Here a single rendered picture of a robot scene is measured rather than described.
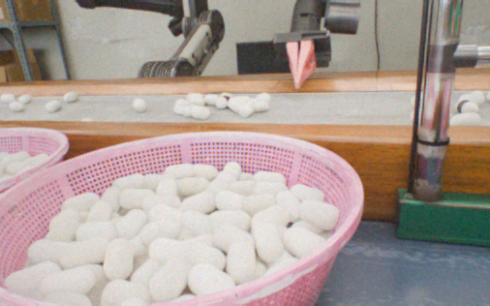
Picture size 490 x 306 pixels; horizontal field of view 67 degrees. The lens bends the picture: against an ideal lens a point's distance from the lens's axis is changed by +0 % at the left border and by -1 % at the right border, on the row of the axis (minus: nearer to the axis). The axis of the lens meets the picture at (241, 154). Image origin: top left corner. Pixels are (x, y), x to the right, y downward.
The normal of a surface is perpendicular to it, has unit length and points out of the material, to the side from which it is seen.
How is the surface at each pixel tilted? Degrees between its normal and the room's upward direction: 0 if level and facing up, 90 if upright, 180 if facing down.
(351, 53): 90
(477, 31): 90
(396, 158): 90
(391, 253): 0
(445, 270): 0
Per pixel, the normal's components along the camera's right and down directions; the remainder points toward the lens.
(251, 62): -0.22, 0.28
